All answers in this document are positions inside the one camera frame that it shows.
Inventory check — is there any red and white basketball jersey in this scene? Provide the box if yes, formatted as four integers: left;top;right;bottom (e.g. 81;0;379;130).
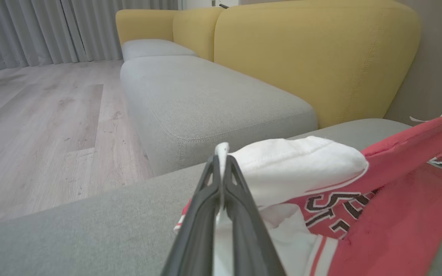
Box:
173;112;442;276

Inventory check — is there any small grey sofa seat cushion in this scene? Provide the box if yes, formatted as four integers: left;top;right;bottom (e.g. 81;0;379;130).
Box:
121;38;198;62

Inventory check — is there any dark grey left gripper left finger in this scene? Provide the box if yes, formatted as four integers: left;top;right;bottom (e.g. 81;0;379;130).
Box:
162;155;222;276

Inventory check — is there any grey pleated curtain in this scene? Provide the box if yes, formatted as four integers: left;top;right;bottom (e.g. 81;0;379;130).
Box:
0;0;179;73

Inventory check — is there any large grey sofa seat cushion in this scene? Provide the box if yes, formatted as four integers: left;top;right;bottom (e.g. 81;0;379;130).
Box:
0;118;442;276

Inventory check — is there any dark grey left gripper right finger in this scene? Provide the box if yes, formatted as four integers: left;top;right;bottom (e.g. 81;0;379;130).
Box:
224;155;287;276

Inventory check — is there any narrow yellow sofa backrest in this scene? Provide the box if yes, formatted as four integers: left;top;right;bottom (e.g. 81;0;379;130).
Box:
172;7;225;62

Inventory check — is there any low yellow sofa backrest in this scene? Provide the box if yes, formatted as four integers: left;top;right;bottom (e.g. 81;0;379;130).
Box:
115;9;179;47

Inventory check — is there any wide yellow sofa backrest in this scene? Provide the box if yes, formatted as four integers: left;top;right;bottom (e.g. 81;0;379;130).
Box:
213;0;422;129

